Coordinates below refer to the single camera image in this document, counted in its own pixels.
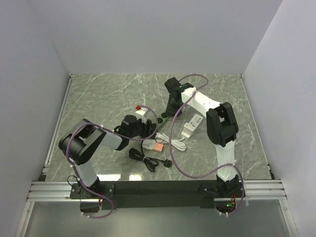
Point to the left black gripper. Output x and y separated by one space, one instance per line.
148 129

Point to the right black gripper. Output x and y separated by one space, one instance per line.
170 111

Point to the green power strip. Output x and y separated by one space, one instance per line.
162 119

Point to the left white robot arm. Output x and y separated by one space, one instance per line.
83 140

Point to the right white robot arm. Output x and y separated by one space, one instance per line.
221 128

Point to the white square charger plug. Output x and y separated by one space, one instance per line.
148 144

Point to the pink square adapter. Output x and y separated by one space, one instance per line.
158 147

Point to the white USB power strip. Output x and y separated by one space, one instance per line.
190 127

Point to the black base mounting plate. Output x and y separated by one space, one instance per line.
145 194

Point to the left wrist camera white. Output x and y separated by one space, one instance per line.
141 113

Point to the aluminium frame rail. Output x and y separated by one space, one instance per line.
60 191

